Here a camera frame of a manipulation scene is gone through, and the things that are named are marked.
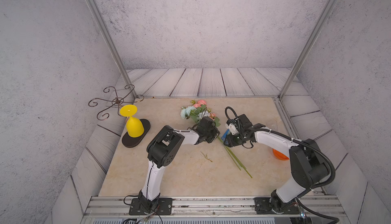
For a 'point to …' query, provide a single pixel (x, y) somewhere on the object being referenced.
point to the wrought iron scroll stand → (115, 101)
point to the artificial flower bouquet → (196, 110)
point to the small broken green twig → (205, 156)
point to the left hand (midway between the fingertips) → (224, 133)
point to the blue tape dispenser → (227, 132)
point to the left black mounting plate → (164, 206)
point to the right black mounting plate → (263, 205)
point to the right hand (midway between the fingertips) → (228, 142)
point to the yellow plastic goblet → (134, 127)
